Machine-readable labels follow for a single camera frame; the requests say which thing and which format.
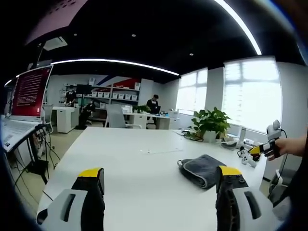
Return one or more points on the bright window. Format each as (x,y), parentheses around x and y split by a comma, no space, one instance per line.
(192,91)
(252,93)

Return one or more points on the white cylinder bottle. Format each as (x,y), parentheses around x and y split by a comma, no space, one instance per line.
(242,134)

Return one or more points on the person's right hand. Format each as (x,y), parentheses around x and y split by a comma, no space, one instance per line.
(280,148)

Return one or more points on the ceiling air vent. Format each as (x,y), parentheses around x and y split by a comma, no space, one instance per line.
(55,43)

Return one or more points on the red screen monitor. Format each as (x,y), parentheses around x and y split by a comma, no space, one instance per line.
(31,89)

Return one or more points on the white game controller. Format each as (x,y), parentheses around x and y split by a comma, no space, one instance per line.
(243,152)
(247,160)

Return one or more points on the grey towel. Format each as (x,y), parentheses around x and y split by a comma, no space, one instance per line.
(202,168)

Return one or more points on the white office desk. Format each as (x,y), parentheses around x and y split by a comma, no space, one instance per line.
(144,120)

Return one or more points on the white cabinet desk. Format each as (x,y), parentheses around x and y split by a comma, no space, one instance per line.
(63,119)

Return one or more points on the shelf with white bins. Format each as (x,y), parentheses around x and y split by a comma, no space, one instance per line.
(115,95)

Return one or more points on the person's dark clothing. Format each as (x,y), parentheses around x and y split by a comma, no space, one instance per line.
(296,187)

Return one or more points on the white office chair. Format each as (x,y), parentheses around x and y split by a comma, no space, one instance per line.
(115,116)

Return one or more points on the small green desk plant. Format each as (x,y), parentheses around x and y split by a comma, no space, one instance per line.
(142,108)

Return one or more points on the black monitor stand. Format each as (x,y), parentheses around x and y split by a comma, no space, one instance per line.
(38,158)

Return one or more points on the long ceiling light strip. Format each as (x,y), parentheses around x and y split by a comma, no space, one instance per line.
(243,24)
(115,62)

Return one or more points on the green potted plant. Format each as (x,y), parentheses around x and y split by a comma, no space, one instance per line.
(211,122)

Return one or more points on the black screen on stand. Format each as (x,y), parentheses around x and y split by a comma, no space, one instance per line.
(83,89)

